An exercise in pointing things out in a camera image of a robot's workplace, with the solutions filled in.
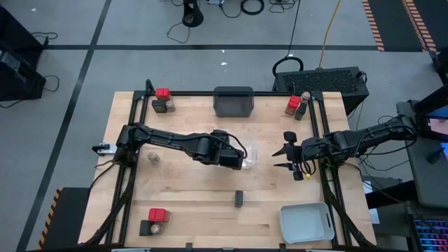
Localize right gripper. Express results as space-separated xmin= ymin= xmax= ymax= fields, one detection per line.
xmin=272 ymin=131 xmax=311 ymax=182

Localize red-capped spice jar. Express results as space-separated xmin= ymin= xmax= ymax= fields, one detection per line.
xmin=155 ymin=87 xmax=172 ymax=102
xmin=284 ymin=94 xmax=302 ymax=116
xmin=148 ymin=207 xmax=172 ymax=223

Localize clear plastic bin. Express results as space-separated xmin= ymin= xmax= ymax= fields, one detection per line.
xmin=241 ymin=139 xmax=258 ymax=170

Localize dark grey plastic bin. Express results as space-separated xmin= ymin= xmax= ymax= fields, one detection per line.
xmin=213 ymin=85 xmax=255 ymax=118

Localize white plastic bin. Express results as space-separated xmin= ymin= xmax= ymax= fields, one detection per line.
xmin=279 ymin=202 xmax=336 ymax=245

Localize black computer tower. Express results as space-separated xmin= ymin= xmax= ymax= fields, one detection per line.
xmin=272 ymin=66 xmax=370 ymax=116

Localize silver table clamp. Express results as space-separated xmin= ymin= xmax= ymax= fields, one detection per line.
xmin=92 ymin=142 xmax=118 ymax=156

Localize grey desk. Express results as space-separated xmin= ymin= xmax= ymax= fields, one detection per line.
xmin=396 ymin=99 xmax=448 ymax=211

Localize small black desk device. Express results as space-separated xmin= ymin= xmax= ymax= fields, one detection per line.
xmin=426 ymin=147 xmax=446 ymax=165

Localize black computer monitor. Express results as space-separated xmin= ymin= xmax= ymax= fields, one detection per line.
xmin=414 ymin=85 xmax=448 ymax=143

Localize black hazard-striped floor mat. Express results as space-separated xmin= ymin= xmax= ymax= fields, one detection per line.
xmin=36 ymin=187 xmax=91 ymax=251
xmin=362 ymin=0 xmax=438 ymax=53

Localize backlit rainbow keyboard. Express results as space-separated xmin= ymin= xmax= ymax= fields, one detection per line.
xmin=412 ymin=218 xmax=448 ymax=252

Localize black equipment case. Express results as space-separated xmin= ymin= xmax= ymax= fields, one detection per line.
xmin=0 ymin=5 xmax=45 ymax=53
xmin=0 ymin=48 xmax=47 ymax=102

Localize black aluminium table frame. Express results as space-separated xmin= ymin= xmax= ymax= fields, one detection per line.
xmin=83 ymin=78 xmax=378 ymax=252

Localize black cable with loop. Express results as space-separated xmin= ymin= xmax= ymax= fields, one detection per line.
xmin=272 ymin=0 xmax=305 ymax=77

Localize yellow cable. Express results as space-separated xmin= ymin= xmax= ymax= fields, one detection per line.
xmin=317 ymin=0 xmax=342 ymax=70

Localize thin black floor cable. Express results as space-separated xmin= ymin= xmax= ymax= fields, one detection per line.
xmin=166 ymin=20 xmax=192 ymax=45

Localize coiled black cable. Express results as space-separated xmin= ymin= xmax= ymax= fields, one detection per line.
xmin=240 ymin=0 xmax=266 ymax=16

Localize black pedestal stand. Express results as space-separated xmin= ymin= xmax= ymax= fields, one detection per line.
xmin=181 ymin=0 xmax=204 ymax=28

